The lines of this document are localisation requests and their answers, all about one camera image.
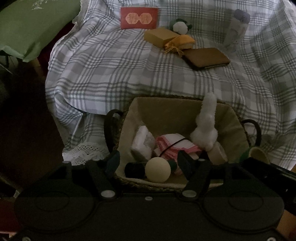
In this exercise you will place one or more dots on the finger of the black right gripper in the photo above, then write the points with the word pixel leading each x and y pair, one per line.
pixel 269 175

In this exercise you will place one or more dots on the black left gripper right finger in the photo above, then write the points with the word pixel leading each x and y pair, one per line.
pixel 197 172

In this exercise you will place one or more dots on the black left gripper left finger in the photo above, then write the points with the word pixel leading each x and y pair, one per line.
pixel 101 174

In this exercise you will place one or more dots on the white fluffy plush toy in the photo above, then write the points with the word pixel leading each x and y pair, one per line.
pixel 205 134

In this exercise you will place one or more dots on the cream ball green handle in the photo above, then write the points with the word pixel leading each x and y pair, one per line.
pixel 157 170

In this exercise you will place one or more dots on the white green plush radish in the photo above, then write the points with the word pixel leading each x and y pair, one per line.
pixel 180 26

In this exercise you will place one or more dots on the white tape roll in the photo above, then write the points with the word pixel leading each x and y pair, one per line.
pixel 217 154

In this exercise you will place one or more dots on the white lace trim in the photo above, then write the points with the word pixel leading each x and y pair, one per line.
pixel 85 152

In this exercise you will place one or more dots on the pink white folded cloth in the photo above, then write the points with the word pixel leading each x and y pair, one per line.
pixel 168 146

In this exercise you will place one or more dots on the woven basket beige liner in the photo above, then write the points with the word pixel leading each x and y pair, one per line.
pixel 165 115

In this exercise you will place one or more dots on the grey white plaid cloth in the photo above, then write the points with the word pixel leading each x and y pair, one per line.
pixel 98 67

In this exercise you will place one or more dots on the brown leather notebook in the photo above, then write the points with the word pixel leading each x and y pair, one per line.
pixel 204 58

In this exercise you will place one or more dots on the yellow cardboard box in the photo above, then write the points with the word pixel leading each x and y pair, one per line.
pixel 159 36

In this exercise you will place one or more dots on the clear bottle grey cap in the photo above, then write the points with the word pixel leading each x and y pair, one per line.
pixel 237 29

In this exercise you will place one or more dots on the red box with pattern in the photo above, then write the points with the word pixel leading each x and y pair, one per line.
pixel 138 18

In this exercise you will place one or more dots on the green embroidered cushion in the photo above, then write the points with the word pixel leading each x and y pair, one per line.
pixel 28 26

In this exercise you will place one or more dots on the yellow drawstring pouch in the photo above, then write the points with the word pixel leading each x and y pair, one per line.
pixel 179 43

